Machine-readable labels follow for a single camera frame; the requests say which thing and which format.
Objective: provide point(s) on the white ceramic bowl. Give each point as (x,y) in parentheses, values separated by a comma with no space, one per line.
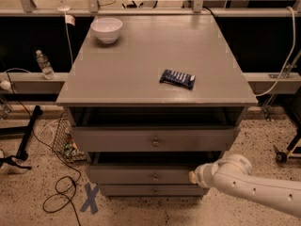
(107,30)

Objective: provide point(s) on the black wheeled cart leg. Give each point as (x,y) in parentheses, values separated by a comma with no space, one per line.
(293,150)

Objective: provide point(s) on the blue tape cross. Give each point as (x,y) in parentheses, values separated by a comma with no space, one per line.
(90,202)

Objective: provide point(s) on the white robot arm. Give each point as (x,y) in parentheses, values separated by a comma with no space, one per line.
(231,175)

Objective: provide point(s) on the black tripod stand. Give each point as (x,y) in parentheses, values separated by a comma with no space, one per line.
(25,132)

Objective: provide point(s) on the dark blue snack packet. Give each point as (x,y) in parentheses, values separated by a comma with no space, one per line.
(179,79)

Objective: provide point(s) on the grey drawer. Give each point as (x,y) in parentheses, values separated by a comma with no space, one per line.
(100,140)
(139,175)

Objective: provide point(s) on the grey top drawer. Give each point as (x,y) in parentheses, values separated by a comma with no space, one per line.
(100,140)

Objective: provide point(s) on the clear plastic water bottle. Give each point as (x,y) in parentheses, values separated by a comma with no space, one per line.
(45,65)

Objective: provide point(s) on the grey wooden drawer cabinet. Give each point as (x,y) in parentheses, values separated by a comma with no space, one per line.
(116,87)

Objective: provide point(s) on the wire mesh basket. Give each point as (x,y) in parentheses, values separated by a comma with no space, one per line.
(63,143)

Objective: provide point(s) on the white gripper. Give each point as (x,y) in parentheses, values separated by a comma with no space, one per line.
(199,175)

